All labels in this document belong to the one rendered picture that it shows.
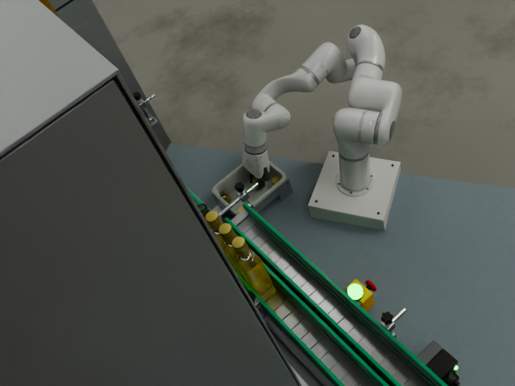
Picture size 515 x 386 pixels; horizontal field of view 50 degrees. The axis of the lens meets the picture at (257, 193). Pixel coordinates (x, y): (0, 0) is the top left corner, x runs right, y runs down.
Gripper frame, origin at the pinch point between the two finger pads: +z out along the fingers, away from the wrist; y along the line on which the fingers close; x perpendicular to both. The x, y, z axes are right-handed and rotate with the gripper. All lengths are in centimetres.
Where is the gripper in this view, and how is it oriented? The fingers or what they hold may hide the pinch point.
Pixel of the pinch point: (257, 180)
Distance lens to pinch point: 194.4
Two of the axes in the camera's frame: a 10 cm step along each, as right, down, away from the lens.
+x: 8.0, -4.4, 4.1
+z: 0.3, 7.1, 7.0
